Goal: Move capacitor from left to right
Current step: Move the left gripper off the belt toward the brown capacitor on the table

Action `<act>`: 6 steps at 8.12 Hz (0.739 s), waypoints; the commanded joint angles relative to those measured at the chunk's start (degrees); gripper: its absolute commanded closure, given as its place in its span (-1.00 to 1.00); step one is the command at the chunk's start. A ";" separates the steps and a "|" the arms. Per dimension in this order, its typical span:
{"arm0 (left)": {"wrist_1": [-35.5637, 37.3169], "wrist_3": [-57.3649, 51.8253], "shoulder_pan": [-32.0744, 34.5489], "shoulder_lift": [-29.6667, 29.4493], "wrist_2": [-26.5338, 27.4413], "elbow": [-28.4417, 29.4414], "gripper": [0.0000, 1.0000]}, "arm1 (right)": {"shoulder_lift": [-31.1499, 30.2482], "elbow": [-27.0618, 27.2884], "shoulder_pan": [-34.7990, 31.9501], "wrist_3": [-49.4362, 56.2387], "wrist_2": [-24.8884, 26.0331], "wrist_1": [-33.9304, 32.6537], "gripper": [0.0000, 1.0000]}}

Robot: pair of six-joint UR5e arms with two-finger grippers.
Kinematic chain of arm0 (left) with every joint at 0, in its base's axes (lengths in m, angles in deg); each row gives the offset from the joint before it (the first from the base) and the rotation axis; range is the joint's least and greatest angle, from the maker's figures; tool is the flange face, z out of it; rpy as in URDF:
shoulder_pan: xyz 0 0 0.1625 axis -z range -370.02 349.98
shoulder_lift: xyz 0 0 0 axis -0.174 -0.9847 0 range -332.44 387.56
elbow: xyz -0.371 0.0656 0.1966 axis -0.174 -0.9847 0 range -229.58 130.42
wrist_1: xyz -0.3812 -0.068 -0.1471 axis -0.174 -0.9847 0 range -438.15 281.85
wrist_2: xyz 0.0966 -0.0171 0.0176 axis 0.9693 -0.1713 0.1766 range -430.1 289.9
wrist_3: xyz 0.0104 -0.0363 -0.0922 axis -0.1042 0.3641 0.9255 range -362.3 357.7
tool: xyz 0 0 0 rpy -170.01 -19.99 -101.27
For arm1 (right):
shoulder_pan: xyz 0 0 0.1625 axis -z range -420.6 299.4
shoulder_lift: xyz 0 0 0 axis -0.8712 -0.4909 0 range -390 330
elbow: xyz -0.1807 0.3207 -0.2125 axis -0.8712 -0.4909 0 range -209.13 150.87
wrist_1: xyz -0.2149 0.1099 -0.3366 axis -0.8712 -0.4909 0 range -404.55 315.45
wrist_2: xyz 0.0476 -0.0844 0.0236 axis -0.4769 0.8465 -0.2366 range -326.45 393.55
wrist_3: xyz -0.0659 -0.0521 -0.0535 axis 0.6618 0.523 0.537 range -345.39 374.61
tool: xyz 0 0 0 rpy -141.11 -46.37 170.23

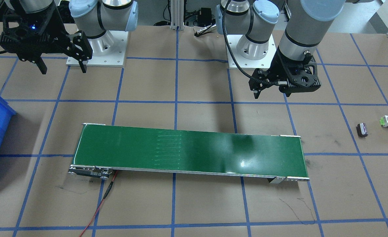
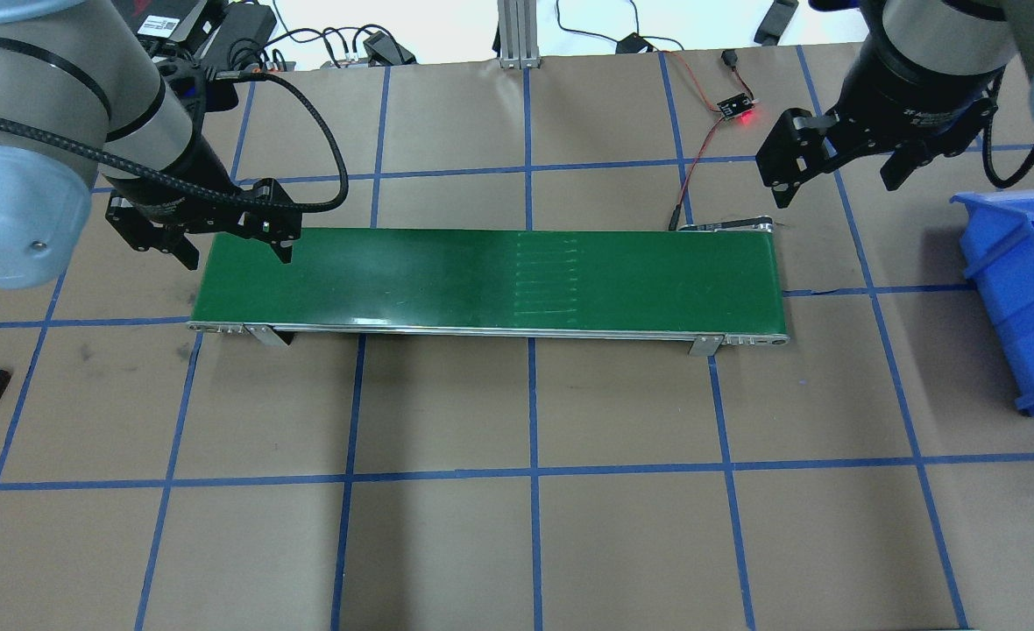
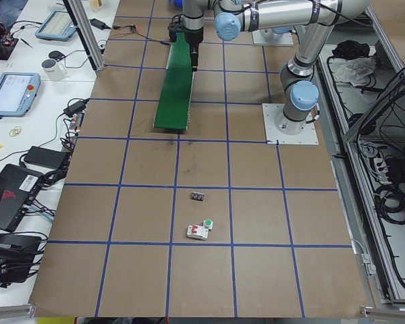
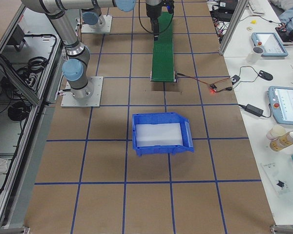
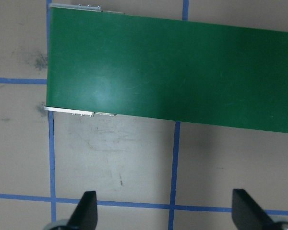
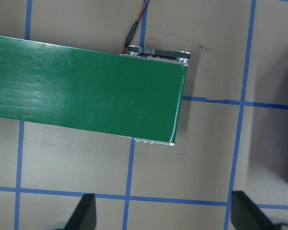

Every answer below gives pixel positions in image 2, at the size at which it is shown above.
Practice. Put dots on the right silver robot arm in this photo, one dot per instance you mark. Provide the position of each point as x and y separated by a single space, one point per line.
951 38

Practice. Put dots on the blue plastic bin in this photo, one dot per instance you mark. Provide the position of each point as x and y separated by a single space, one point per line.
998 246

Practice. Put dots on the small sensor board red led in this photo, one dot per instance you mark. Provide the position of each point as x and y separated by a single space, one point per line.
740 108

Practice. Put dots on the black power adapter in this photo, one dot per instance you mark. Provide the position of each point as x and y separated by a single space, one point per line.
244 25

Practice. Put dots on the aluminium frame post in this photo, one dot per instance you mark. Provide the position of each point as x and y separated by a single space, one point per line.
517 35

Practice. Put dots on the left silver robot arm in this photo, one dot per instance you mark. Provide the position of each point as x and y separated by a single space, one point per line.
81 100

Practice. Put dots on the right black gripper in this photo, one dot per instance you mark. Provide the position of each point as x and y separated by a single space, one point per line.
907 98

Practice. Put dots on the green conveyor belt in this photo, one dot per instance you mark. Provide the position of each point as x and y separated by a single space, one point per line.
708 288

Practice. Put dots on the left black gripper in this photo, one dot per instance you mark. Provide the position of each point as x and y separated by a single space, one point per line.
186 178

